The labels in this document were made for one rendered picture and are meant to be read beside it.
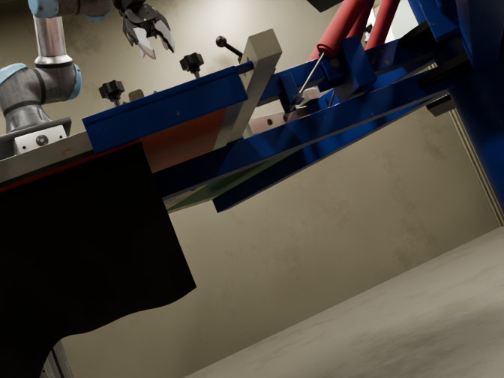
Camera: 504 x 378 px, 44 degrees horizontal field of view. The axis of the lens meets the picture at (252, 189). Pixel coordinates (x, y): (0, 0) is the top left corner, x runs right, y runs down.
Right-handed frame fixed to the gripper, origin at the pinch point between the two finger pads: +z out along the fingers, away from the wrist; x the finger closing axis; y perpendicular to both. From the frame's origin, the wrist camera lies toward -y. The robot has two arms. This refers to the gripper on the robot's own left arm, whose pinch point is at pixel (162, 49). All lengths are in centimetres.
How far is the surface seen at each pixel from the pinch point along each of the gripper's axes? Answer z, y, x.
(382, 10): 6, 6, -68
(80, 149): 27.7, -18.8, 32.4
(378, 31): 10, 12, -67
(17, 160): 25, -17, 43
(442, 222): 24, 359, -304
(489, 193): 23, 352, -363
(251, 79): 27.7, -20.8, -3.9
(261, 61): 30.0, -29.7, -2.6
